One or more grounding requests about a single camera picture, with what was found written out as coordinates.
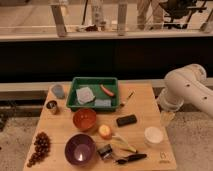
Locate red yellow apple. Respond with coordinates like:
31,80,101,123
98,125,112,140

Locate grey blue cup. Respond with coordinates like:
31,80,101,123
51,84,65,99

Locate orange bowl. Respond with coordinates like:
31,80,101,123
73,108,96,131

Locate small metal cup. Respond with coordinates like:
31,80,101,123
46,100,59,115

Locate metal binder clip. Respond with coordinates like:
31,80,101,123
97,144,113,160

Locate yellow banana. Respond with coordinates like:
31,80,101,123
111,134,137,153

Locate grey sponge cloth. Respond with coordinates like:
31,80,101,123
76,87,95,104

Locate red sausage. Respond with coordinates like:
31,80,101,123
100,84,115,97

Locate green plastic tray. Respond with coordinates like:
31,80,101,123
66,77,119,112

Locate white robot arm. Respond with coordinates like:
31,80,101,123
157,64,213,118

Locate black office chair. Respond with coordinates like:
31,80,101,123
159,0,207,29

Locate bunch of dark grapes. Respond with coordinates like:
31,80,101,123
27,132,50,167

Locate purple bowl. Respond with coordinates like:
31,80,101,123
64,134,96,166

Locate black handled tool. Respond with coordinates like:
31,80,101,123
115,154,147,165

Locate black rectangular block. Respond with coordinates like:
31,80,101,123
116,115,137,127

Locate small wooden brush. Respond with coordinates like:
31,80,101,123
120,91,134,107

